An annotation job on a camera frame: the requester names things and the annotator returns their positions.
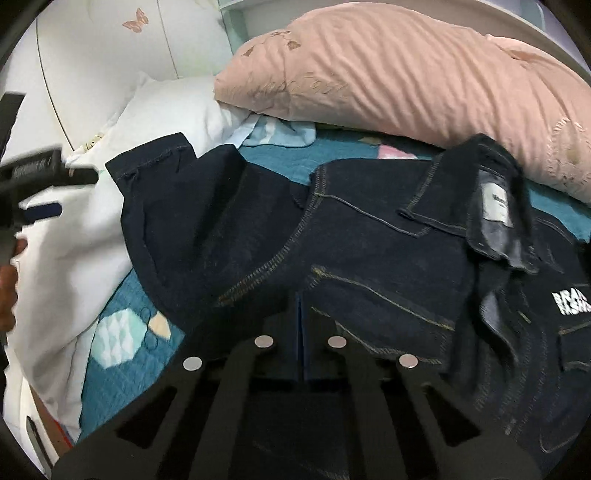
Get person left hand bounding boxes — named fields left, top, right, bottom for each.
left=0, top=261, right=18, bottom=333

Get pink duvet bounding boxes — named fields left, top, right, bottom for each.
left=214, top=2, right=590, bottom=202

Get white pillow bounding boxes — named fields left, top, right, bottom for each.
left=8, top=74, right=257, bottom=438

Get dark denim jacket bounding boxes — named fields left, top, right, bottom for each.
left=107, top=134, right=590, bottom=479

